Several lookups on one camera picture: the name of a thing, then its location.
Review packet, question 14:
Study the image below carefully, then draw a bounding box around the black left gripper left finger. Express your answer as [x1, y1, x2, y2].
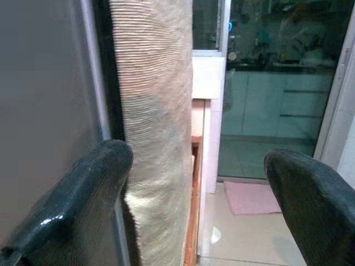
[0, 139, 134, 266]

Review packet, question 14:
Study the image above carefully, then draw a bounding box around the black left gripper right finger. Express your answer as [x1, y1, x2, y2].
[263, 149, 355, 266]

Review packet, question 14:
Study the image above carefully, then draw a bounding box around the grey steel fridge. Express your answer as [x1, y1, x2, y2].
[0, 0, 131, 266]

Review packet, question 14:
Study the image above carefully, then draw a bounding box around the pink floor mat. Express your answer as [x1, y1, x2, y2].
[223, 181, 283, 216]

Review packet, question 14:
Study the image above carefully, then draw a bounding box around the green glass sliding door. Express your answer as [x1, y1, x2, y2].
[192, 0, 354, 181]

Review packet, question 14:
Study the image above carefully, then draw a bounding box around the wooden wine rack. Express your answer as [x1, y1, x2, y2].
[182, 135, 204, 266]

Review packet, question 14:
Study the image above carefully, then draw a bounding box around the beige ribbed fabric cover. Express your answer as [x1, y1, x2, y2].
[109, 0, 194, 266]

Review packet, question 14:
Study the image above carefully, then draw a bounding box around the white side counter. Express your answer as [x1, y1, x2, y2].
[191, 57, 226, 257]

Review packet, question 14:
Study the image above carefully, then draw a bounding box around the white door frame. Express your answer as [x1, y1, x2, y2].
[313, 0, 355, 183]

